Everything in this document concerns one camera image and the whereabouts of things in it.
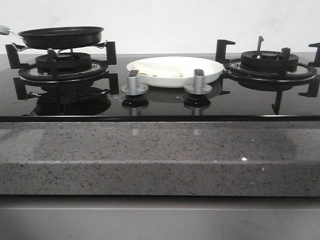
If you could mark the white round plate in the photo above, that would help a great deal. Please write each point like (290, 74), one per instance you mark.
(212, 70)

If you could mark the fried egg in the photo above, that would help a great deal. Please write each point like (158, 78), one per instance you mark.
(157, 69)

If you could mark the black frying pan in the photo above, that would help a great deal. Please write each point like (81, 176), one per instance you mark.
(59, 38)

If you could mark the left silver stove knob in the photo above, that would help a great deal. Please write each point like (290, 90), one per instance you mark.
(134, 86)

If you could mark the silver stove knob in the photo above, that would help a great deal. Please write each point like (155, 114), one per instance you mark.
(198, 87)
(134, 86)

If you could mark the right silver stove knob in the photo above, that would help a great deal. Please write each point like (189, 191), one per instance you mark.
(198, 87)

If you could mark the black glass gas hob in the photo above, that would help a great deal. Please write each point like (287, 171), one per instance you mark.
(101, 100)

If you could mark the left black gas burner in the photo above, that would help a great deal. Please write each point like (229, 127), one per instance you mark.
(65, 63)

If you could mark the black gas burner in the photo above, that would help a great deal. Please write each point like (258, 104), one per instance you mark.
(65, 63)
(262, 61)

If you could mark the right black gas burner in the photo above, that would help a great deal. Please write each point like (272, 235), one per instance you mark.
(262, 61)

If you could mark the left black pan support grate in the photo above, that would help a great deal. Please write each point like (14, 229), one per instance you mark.
(62, 75)

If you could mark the grey cabinet front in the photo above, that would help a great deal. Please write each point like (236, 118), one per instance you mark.
(158, 218)

